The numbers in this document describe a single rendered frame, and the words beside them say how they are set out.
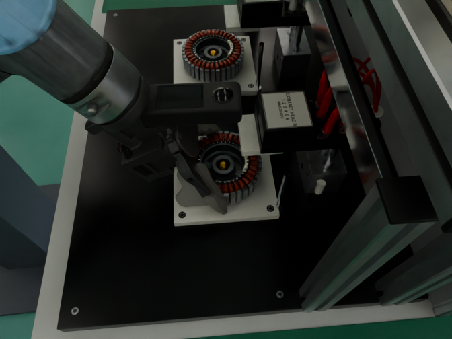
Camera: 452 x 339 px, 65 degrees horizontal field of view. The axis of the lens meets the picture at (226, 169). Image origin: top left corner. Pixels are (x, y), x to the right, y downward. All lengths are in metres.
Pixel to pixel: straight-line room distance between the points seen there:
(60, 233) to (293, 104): 0.38
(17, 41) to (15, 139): 1.47
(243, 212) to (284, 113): 0.16
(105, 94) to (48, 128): 1.41
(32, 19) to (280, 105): 0.27
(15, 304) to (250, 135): 1.13
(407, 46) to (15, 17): 0.27
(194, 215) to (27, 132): 1.36
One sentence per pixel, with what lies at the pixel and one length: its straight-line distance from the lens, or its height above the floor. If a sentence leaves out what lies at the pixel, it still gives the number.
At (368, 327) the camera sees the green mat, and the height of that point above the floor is 0.75.
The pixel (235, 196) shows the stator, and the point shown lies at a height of 0.81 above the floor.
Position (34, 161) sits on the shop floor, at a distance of 1.69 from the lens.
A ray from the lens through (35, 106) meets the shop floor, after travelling 1.89.
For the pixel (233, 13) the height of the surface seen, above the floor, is 0.88.
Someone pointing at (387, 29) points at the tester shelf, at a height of 1.10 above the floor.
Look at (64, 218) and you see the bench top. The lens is 0.60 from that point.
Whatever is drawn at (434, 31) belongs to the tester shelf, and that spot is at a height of 1.12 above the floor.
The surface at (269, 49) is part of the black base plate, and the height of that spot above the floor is 0.77.
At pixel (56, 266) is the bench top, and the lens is 0.57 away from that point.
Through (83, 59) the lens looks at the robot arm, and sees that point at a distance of 0.35.
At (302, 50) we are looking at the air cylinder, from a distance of 0.67.
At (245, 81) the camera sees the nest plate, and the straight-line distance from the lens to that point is 0.66.
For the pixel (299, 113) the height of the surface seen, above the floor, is 0.92.
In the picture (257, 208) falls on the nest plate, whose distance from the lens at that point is 0.52.
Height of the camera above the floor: 1.24
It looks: 58 degrees down
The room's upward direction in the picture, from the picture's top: straight up
